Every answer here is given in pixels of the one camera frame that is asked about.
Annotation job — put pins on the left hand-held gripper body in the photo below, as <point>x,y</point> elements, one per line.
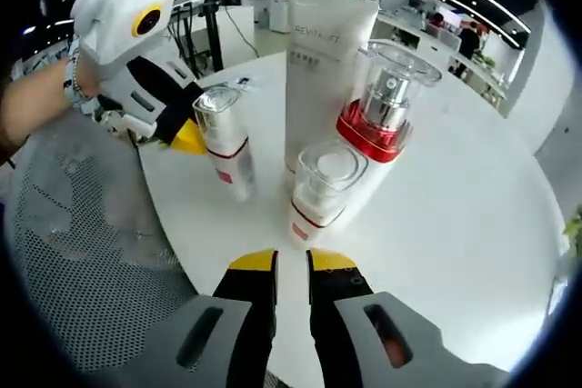
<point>113,20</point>

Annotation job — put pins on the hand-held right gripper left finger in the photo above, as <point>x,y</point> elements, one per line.
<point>245,315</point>

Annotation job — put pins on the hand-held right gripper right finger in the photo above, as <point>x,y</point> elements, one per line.
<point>336,279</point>

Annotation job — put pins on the small white skincare bottle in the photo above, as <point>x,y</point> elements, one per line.
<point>314,220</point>
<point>227,156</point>

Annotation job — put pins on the white skincare tube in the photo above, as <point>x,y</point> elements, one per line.
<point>314,88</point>

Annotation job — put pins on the large red-collar skincare bottle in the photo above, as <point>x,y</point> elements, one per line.
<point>377,133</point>

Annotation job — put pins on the person's left hand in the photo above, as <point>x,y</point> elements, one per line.
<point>89,83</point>

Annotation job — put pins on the black tripod stand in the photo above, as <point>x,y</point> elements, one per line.
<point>213,33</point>

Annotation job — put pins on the small dark sachet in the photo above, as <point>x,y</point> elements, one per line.
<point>242,82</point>

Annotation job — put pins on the grey mesh chair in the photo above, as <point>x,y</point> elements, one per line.
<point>91,247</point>

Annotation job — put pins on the potted green plant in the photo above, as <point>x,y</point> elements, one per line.
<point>575,224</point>

